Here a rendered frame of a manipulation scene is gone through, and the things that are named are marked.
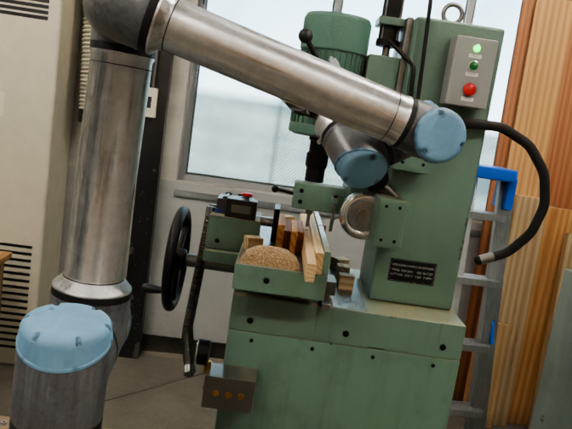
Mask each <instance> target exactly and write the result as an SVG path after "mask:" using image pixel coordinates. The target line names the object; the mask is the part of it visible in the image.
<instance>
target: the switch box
mask: <svg viewBox="0 0 572 429"><path fill-rule="evenodd" d="M475 44H479V45H480V46H481V51H480V52H479V53H474V52H473V51H472V47H473V46H474V45H475ZM498 44H499V42H498V41H495V40H488V39H483V38H477V37H467V36H461V35H458V36H455V37H452V38H451V40H450V45H449V54H448V59H447V64H446V68H445V73H444V78H443V87H442V92H441V96H440V101H439V103H440V104H442V105H448V106H458V107H465V108H471V109H476V110H484V109H486V105H487V101H488V97H489V89H490V84H491V79H492V75H493V70H494V66H495V58H496V53H497V49H498ZM469 54H480V55H482V58H481V59H476V58H470V57H469ZM473 60H475V61H476V62H477V63H478V69H477V70H476V71H471V70H469V68H468V65H469V63H470V62H471V61H473ZM466 72H475V73H478V77H471V76H466ZM467 83H473V84H474V85H475V86H476V93H475V94H474V95H471V96H467V95H465V94H464V92H463V88H464V86H465V85H466V84H467ZM461 96H463V97H469V98H474V99H473V102H471V101H465V100H460V99H461Z"/></svg>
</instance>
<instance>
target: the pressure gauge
mask: <svg viewBox="0 0 572 429"><path fill-rule="evenodd" d="M210 348H211V340H207V339H201V338H199V339H198V341H197V348H196V353H195V360H194V363H195V364H199V365H204V369H203V372H204V373H205V374H206V371H207V370H209V369H210V368H211V360H209V354H210Z"/></svg>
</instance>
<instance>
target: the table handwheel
mask: <svg viewBox="0 0 572 429"><path fill-rule="evenodd" d="M180 232H181V235H180ZM191 232H192V217H191V212H190V210H189V208H187V207H184V206H183V207H180V208H179V209H178V210H177V211H176V213H175V216H174V219H173V221H172V225H171V227H170V231H169V237H168V241H167V245H166V250H165V256H164V261H163V274H162V285H161V299H162V305H163V309H164V310H165V311H167V312H171V311H173V310H174V309H175V308H176V306H177V304H178V301H179V299H180V294H181V291H182V288H183V284H184V280H185V275H186V268H187V267H188V266H189V267H195V265H196V260H197V255H193V254H189V250H190V242H191ZM179 238H180V241H179ZM234 268H235V266H234V265H227V264H221V263H215V262H209V261H205V262H204V265H203V269H207V270H213V271H219V272H231V273H234Z"/></svg>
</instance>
